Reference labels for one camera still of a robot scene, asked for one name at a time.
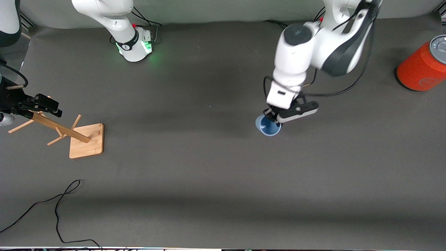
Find black right arm base cables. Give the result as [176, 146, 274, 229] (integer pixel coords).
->
[131, 5, 165, 44]

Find wooden cup rack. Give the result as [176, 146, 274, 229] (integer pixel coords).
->
[8, 96, 105, 159]

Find light blue cup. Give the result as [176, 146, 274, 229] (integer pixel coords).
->
[255, 114, 282, 137]

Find orange cylindrical container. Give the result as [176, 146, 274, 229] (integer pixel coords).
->
[395, 34, 446, 92]

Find black arm base cables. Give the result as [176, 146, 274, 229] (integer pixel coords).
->
[131, 5, 165, 44]
[262, 7, 326, 28]

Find black left arm base cables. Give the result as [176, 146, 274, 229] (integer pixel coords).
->
[262, 7, 326, 28]

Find aluminium frame rail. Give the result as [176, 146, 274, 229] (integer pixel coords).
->
[18, 10, 37, 28]

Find black cable on table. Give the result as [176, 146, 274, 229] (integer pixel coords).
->
[0, 180, 103, 251]

